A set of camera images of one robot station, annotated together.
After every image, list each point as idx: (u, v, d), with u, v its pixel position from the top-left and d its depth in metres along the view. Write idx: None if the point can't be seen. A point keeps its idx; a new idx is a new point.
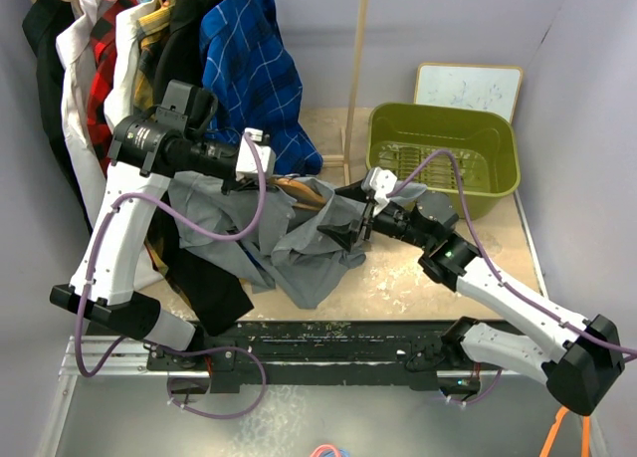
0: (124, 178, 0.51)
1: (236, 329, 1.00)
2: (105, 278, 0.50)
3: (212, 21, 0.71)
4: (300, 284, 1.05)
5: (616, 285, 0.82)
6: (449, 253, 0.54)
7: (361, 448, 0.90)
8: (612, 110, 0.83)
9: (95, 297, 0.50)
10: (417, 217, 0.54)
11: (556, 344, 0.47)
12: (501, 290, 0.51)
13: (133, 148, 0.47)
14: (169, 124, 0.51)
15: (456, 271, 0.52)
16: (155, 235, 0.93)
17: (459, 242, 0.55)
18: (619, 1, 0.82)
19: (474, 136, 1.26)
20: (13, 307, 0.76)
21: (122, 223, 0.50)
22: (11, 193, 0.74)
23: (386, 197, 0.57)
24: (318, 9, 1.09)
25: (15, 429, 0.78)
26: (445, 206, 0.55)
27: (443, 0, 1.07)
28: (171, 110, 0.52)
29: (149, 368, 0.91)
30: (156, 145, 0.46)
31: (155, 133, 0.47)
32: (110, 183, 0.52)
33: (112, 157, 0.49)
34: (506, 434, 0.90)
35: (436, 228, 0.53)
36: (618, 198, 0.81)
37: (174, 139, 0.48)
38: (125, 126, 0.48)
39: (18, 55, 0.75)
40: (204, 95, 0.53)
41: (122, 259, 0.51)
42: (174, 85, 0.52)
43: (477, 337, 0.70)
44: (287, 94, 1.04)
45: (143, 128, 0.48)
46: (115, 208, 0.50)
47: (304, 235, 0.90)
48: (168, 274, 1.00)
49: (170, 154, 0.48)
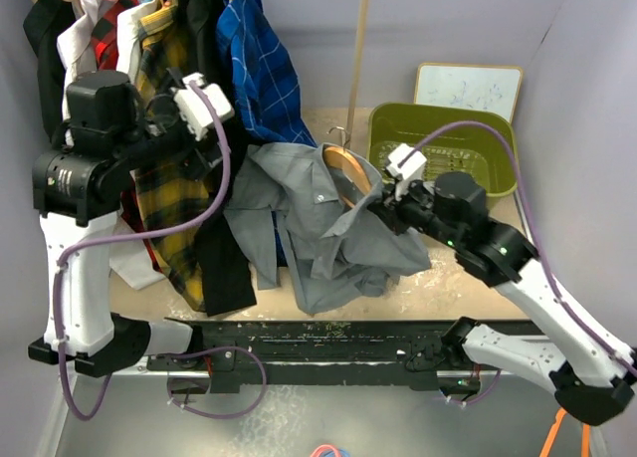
0: (61, 231, 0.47)
1: (236, 329, 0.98)
2: (77, 333, 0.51)
3: (227, 21, 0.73)
4: (307, 288, 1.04)
5: (614, 285, 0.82)
6: (502, 247, 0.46)
7: (360, 447, 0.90)
8: (612, 111, 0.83)
9: (74, 349, 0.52)
10: (439, 201, 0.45)
11: (601, 376, 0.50)
12: (555, 307, 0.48)
13: (63, 192, 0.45)
14: (92, 146, 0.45)
15: (505, 271, 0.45)
16: (179, 218, 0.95)
17: (505, 230, 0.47)
18: (620, 0, 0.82)
19: (474, 136, 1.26)
20: (15, 305, 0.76)
21: (76, 279, 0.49)
22: (12, 192, 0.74)
23: (399, 170, 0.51)
24: (318, 8, 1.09)
25: (15, 429, 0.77)
26: (471, 184, 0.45)
27: None
28: (85, 125, 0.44)
29: (150, 368, 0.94)
30: (83, 182, 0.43)
31: (82, 169, 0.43)
32: (50, 237, 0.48)
33: (43, 203, 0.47)
34: (505, 434, 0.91)
35: (464, 209, 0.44)
36: (618, 197, 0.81)
37: (105, 172, 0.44)
38: (51, 163, 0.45)
39: (19, 54, 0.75)
40: (115, 89, 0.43)
41: (89, 311, 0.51)
42: (75, 92, 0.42)
43: (479, 341, 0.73)
44: (286, 86, 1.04)
45: (65, 169, 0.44)
46: (62, 268, 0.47)
47: (343, 217, 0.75)
48: (184, 260, 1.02)
49: (103, 188, 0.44)
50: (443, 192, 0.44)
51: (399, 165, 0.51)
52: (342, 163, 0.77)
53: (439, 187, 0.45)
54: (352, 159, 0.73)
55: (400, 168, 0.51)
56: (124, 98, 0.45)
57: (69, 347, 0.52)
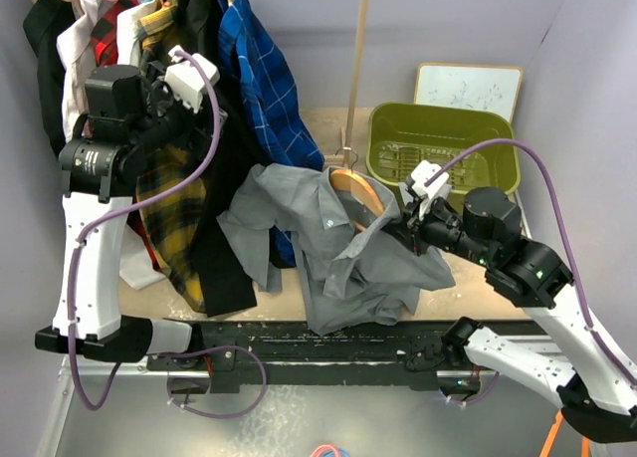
0: (82, 207, 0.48)
1: (236, 329, 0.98)
2: (89, 314, 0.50)
3: (230, 20, 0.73)
4: (317, 304, 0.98)
5: (614, 286, 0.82)
6: (538, 270, 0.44)
7: (360, 448, 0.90)
8: (612, 110, 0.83)
9: (83, 334, 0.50)
10: (470, 219, 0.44)
11: (618, 403, 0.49)
12: (585, 334, 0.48)
13: (88, 175, 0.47)
14: (111, 135, 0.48)
15: (539, 295, 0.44)
16: (179, 218, 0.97)
17: (536, 248, 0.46)
18: (620, 0, 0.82)
19: (474, 136, 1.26)
20: (15, 305, 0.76)
21: (95, 254, 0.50)
22: (12, 192, 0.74)
23: (428, 189, 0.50)
24: (318, 8, 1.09)
25: (15, 428, 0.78)
26: (502, 202, 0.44)
27: None
28: (105, 115, 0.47)
29: (149, 368, 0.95)
30: (108, 166, 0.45)
31: (106, 153, 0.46)
32: (69, 214, 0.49)
33: (65, 186, 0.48)
34: (505, 434, 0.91)
35: (496, 226, 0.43)
36: (619, 196, 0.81)
37: (126, 156, 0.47)
38: (73, 152, 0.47)
39: (19, 54, 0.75)
40: (130, 81, 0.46)
41: (103, 291, 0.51)
42: (94, 85, 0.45)
43: (483, 344, 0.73)
44: (283, 86, 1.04)
45: (91, 152, 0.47)
46: (82, 242, 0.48)
47: (356, 239, 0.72)
48: (184, 260, 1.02)
49: (125, 171, 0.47)
50: (474, 208, 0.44)
51: (427, 184, 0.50)
52: (352, 186, 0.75)
53: (470, 204, 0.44)
54: (362, 180, 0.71)
55: (428, 186, 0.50)
56: (137, 88, 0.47)
57: (79, 332, 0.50)
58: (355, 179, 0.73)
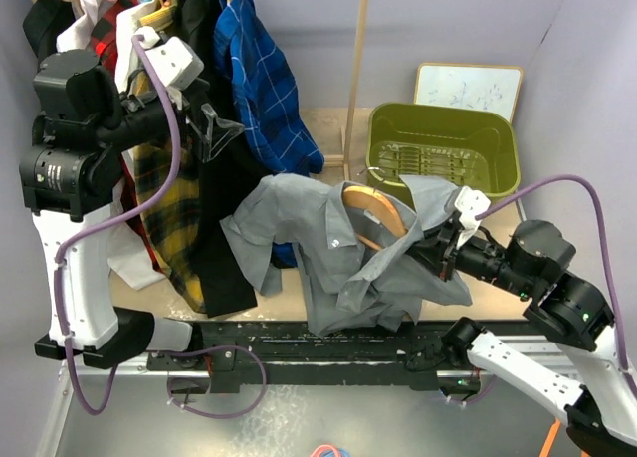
0: (55, 229, 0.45)
1: (236, 329, 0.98)
2: (81, 328, 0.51)
3: (227, 21, 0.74)
4: (320, 311, 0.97)
5: (614, 286, 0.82)
6: (584, 313, 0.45)
7: (361, 448, 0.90)
8: (612, 109, 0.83)
9: (80, 343, 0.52)
10: (520, 255, 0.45)
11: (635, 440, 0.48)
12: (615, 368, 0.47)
13: (51, 189, 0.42)
14: (75, 137, 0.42)
15: (582, 336, 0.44)
16: (179, 219, 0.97)
17: (581, 288, 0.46)
18: (620, 0, 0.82)
19: (474, 136, 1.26)
20: (15, 305, 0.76)
21: (76, 275, 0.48)
22: (12, 192, 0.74)
23: (476, 222, 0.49)
24: (319, 8, 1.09)
25: (15, 428, 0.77)
26: (555, 240, 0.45)
27: None
28: (63, 117, 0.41)
29: (149, 368, 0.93)
30: (75, 177, 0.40)
31: (71, 163, 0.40)
32: (45, 235, 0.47)
33: (31, 199, 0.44)
34: (505, 434, 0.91)
35: (546, 266, 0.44)
36: (618, 195, 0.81)
37: (94, 164, 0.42)
38: (35, 158, 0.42)
39: (18, 54, 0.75)
40: (87, 75, 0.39)
41: (93, 306, 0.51)
42: (45, 86, 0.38)
43: (486, 352, 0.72)
44: (284, 87, 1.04)
45: (52, 163, 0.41)
46: (62, 265, 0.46)
47: (376, 262, 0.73)
48: (184, 261, 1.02)
49: (94, 182, 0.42)
50: (527, 246, 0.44)
51: (476, 219, 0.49)
52: (367, 203, 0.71)
53: (522, 240, 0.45)
54: (384, 198, 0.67)
55: (476, 220, 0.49)
56: (97, 82, 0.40)
57: (76, 342, 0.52)
58: (377, 198, 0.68)
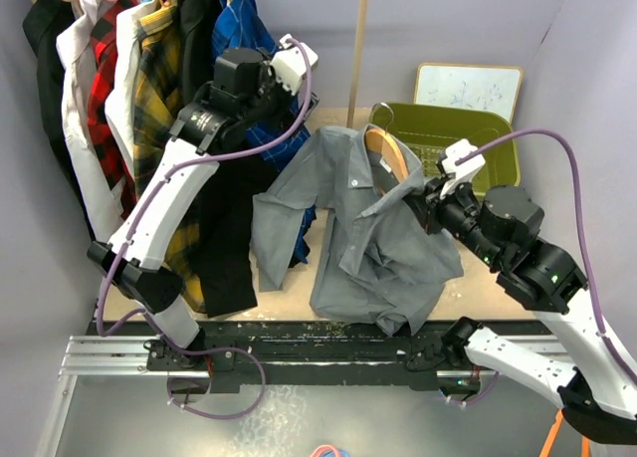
0: (179, 152, 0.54)
1: (236, 329, 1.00)
2: (143, 241, 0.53)
3: (227, 20, 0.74)
4: (325, 281, 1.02)
5: (614, 285, 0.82)
6: (554, 276, 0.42)
7: (361, 448, 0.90)
8: (612, 108, 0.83)
9: (129, 256, 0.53)
10: (489, 219, 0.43)
11: (624, 409, 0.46)
12: (596, 341, 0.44)
13: (194, 129, 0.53)
14: (223, 105, 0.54)
15: (552, 300, 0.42)
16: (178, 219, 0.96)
17: (555, 252, 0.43)
18: (620, 0, 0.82)
19: (474, 136, 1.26)
20: (14, 305, 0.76)
21: (171, 193, 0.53)
22: (11, 191, 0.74)
23: (456, 167, 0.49)
24: (319, 8, 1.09)
25: (15, 428, 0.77)
26: (527, 204, 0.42)
27: None
28: (222, 89, 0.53)
29: (149, 368, 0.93)
30: (214, 129, 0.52)
31: (216, 120, 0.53)
32: (167, 156, 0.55)
33: (174, 132, 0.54)
34: (506, 434, 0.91)
35: (514, 229, 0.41)
36: (618, 194, 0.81)
37: (230, 127, 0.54)
38: (190, 111, 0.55)
39: (19, 53, 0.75)
40: (251, 67, 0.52)
41: (163, 229, 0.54)
42: (221, 62, 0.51)
43: (483, 345, 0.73)
44: None
45: (205, 114, 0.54)
46: (167, 179, 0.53)
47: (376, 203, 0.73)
48: (184, 260, 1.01)
49: (225, 140, 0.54)
50: (495, 208, 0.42)
51: (456, 163, 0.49)
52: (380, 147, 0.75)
53: (490, 204, 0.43)
54: (394, 143, 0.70)
55: (456, 165, 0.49)
56: (255, 74, 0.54)
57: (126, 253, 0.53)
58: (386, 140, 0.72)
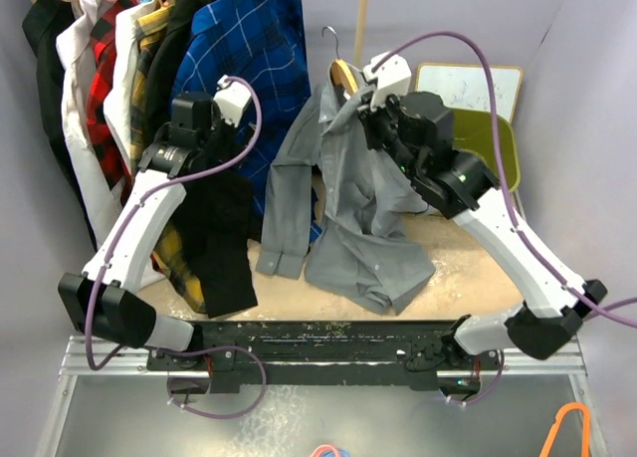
0: (149, 179, 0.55)
1: (236, 328, 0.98)
2: (121, 262, 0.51)
3: (201, 18, 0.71)
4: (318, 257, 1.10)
5: (614, 285, 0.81)
6: (462, 175, 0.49)
7: (360, 448, 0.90)
8: (611, 108, 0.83)
9: (108, 278, 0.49)
10: (408, 122, 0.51)
11: (551, 308, 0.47)
12: (512, 235, 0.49)
13: (163, 162, 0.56)
14: (182, 139, 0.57)
15: (461, 197, 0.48)
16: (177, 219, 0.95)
17: (468, 158, 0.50)
18: None
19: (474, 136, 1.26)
20: (13, 306, 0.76)
21: (146, 216, 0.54)
22: (12, 191, 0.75)
23: (372, 73, 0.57)
24: (318, 9, 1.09)
25: (15, 429, 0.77)
26: (441, 109, 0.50)
27: None
28: (181, 125, 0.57)
29: (149, 369, 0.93)
30: (181, 163, 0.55)
31: (179, 155, 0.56)
32: (136, 186, 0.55)
33: (142, 165, 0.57)
34: (506, 434, 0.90)
35: (428, 129, 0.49)
36: (618, 194, 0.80)
37: (194, 158, 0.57)
38: (155, 148, 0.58)
39: (19, 54, 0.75)
40: (204, 105, 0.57)
41: (140, 251, 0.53)
42: (178, 104, 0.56)
43: (465, 327, 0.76)
44: (290, 101, 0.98)
45: (170, 150, 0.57)
46: (141, 203, 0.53)
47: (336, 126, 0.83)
48: (183, 260, 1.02)
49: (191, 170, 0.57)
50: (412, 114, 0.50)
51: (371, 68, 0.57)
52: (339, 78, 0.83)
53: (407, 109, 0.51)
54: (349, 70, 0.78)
55: (372, 70, 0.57)
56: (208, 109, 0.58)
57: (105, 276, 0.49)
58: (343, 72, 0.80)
